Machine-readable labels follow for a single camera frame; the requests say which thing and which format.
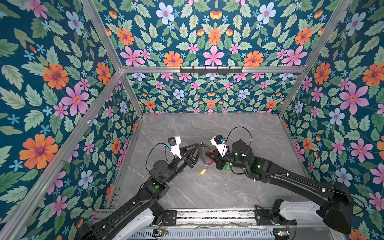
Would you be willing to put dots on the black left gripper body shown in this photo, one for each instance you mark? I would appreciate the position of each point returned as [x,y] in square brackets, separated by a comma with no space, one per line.
[188,161]

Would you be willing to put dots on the silver metal keyring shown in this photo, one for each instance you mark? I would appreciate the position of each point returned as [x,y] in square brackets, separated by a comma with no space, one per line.
[205,154]

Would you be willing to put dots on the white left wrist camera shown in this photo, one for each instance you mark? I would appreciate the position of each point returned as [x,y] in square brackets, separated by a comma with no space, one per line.
[174,144]

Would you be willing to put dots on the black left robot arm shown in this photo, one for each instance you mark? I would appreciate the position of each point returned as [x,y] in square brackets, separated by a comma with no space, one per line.
[143,208]

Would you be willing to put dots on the yellow key tag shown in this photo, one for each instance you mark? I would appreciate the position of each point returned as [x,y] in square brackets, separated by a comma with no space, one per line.
[203,172]

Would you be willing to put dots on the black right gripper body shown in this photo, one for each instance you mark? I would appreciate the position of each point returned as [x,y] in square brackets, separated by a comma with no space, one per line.
[221,162]

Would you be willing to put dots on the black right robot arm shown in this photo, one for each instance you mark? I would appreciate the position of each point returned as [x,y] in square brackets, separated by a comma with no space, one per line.
[335,201]

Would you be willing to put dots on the white perforated cable duct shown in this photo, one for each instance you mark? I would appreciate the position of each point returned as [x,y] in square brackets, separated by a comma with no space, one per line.
[203,234]

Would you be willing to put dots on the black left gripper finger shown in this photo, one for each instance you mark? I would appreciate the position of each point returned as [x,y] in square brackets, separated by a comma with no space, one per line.
[196,157]
[194,147]

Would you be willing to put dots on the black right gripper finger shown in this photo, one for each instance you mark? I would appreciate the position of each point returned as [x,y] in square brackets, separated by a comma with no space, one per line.
[209,161]
[213,152]

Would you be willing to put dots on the black wall hook rail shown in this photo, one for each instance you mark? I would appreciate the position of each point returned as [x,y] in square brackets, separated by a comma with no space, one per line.
[211,70]

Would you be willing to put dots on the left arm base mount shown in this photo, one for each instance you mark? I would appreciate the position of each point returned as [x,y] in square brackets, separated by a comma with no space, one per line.
[166,218]

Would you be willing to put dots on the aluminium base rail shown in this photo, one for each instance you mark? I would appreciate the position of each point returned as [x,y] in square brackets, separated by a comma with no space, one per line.
[304,213]

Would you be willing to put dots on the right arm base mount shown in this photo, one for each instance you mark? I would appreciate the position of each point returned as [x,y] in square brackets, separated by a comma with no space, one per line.
[265,217]

